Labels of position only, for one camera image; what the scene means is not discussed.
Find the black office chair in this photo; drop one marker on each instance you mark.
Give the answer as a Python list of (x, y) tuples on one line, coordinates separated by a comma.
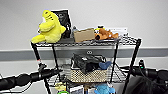
[(148, 85)]

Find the dark blue item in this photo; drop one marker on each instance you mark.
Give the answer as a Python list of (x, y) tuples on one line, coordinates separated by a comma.
[(107, 64)]

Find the grey printed book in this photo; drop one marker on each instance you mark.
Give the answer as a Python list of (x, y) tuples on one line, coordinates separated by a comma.
[(76, 90)]

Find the black bag with grey print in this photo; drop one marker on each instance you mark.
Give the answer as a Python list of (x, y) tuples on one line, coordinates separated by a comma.
[(87, 62)]

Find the blue plush toy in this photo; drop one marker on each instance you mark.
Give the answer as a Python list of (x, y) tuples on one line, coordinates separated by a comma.
[(104, 89)]

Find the flat white box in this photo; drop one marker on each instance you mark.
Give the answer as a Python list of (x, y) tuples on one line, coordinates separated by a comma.
[(120, 30)]

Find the orange plush toy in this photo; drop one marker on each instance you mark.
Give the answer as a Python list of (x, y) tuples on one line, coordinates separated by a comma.
[(106, 33)]

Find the yellow plush toy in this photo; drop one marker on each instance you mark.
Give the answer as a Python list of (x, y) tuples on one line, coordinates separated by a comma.
[(50, 29)]

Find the brown cardboard box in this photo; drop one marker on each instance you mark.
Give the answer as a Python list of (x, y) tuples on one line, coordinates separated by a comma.
[(84, 35)]

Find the black framed picture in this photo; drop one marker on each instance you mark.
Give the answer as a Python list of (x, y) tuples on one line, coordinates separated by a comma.
[(65, 19)]

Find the long grey wall band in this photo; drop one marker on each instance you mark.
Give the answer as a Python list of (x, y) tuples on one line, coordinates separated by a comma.
[(16, 54)]

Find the small wall socket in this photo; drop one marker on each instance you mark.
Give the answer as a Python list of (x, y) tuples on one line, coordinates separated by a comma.
[(89, 52)]

